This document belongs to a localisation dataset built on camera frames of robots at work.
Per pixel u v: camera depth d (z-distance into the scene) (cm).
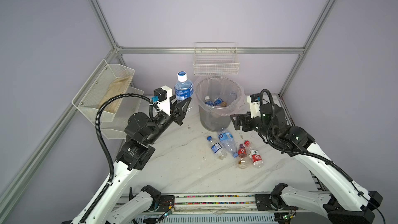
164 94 44
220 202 75
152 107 44
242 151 86
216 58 95
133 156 43
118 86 83
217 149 86
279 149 45
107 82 84
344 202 39
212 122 95
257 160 82
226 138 92
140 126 40
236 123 59
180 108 49
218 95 101
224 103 95
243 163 84
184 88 49
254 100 56
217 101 100
